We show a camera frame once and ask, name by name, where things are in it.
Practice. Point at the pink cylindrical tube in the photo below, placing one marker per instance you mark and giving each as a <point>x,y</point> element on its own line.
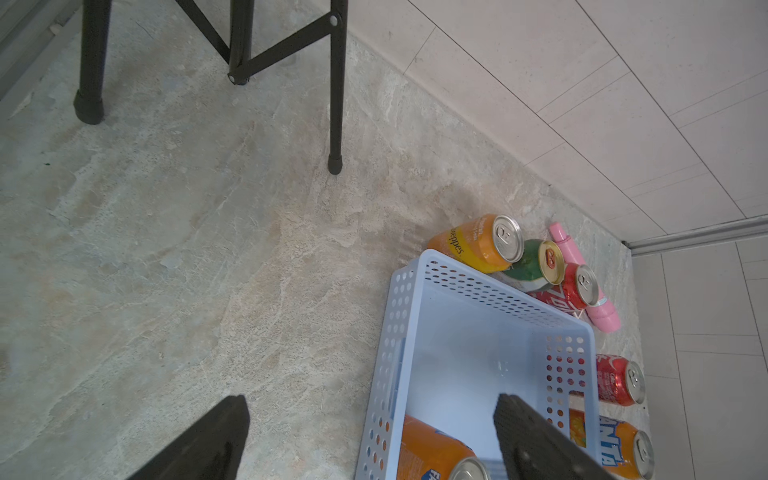
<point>601,313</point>

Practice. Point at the black perforated music stand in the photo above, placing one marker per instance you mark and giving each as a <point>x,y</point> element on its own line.
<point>236,52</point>

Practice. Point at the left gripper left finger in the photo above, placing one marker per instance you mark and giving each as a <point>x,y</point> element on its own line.
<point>211,448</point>

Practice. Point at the light blue plastic basket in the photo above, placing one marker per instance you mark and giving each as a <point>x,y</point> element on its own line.
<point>452,341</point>

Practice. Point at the orange can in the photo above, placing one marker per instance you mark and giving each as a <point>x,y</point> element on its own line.
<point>428,453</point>
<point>625,450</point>
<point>490,243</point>

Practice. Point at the green white beer can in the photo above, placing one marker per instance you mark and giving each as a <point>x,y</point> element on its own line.
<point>541,267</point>

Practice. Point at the red cola can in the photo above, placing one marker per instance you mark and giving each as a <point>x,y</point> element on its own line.
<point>578,290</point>

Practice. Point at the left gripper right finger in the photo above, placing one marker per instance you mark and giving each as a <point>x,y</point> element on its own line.
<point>532,448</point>

